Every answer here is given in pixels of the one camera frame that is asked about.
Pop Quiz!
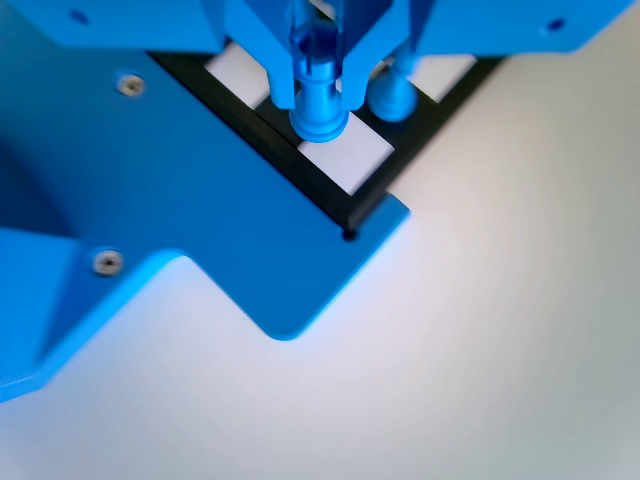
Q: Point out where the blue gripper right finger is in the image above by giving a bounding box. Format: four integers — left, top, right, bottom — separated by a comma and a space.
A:
343, 0, 639, 111

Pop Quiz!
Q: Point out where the blue base plate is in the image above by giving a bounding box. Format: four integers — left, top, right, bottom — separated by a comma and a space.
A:
0, 0, 414, 404

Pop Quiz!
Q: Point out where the black white chessboard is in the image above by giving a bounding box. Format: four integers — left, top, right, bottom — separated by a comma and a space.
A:
146, 0, 506, 229

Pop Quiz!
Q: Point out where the blue chess pawn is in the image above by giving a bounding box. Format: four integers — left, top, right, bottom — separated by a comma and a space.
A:
367, 47, 420, 124

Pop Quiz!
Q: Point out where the blue chess rook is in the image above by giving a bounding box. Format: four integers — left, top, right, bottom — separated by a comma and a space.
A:
288, 9, 347, 145

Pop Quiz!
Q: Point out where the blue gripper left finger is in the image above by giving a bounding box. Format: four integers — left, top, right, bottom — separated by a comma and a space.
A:
9, 0, 296, 111

